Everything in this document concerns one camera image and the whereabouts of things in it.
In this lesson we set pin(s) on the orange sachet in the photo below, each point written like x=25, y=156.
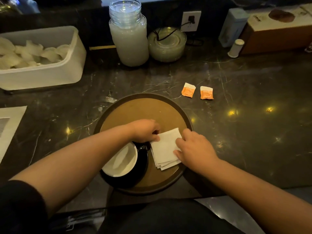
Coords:
x=188, y=91
x=206, y=93

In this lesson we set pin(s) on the tall stack of glass plates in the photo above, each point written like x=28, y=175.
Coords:
x=129, y=46

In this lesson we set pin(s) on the person's black left sleeve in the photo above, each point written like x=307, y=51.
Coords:
x=22, y=209

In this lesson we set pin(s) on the short stack of glass plates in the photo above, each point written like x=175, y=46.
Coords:
x=167, y=49

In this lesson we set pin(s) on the translucent white plastic tub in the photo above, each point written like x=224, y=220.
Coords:
x=44, y=75

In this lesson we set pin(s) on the person's left hand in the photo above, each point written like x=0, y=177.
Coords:
x=145, y=130

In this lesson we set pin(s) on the small white shaker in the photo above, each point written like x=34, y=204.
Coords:
x=236, y=49

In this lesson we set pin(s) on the black saucer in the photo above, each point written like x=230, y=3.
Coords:
x=136, y=173

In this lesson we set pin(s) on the pale rectangular tin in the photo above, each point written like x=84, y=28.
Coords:
x=232, y=27

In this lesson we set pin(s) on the orange box with white lid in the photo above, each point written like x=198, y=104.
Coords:
x=307, y=8

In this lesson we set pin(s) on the black and white cup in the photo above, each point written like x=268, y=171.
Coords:
x=119, y=160

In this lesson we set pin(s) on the grey woven placemat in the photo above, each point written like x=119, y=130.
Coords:
x=12, y=134

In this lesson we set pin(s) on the person's right forearm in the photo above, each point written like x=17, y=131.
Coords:
x=256, y=199

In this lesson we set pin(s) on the white napkin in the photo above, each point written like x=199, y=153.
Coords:
x=163, y=148

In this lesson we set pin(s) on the stack of small glass dishes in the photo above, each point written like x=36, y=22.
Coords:
x=124, y=10

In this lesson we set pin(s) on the person's black trousers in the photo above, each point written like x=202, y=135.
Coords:
x=170, y=219

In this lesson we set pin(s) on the white wall socket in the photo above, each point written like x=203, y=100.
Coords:
x=186, y=26

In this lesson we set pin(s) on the brown box with white lid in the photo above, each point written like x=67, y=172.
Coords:
x=275, y=41

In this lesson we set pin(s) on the round brown tray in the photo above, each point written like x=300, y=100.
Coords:
x=141, y=109

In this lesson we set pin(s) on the person's left forearm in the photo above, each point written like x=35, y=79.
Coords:
x=73, y=163

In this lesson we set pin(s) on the person's right hand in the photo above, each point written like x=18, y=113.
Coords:
x=197, y=153

